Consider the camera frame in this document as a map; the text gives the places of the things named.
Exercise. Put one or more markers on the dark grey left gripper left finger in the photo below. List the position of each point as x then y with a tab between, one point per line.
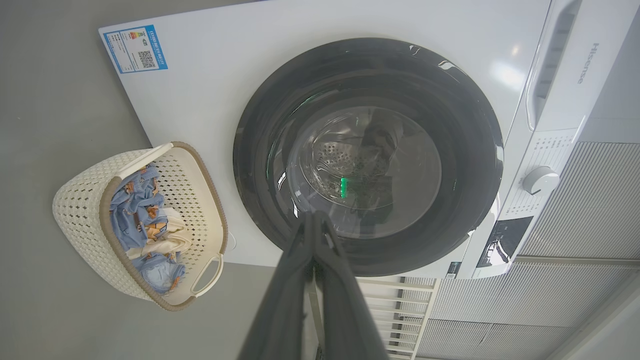
280	310

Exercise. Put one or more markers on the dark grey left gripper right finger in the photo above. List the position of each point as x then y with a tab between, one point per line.
345	320

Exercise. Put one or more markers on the cream and blue garment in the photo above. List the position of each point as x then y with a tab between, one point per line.
162	240

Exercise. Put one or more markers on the blue garment with orange print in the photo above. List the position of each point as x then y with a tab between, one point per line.
132	220

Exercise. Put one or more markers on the black round glass washer door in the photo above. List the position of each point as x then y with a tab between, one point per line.
450	100

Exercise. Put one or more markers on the black washer display panel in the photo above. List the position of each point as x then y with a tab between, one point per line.
502	242

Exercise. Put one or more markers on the white front-load washing machine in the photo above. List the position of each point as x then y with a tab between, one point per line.
210	90

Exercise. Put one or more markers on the white control dial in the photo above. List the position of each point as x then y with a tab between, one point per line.
540	180

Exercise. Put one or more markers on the white slatted rack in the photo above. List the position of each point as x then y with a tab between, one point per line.
395	285

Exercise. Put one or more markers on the cream perforated laundry basket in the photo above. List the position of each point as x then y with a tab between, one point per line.
80	210

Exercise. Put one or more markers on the white detergent drawer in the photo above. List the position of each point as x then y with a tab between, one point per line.
537	100

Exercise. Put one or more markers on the blue energy label sticker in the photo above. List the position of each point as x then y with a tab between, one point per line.
132	50

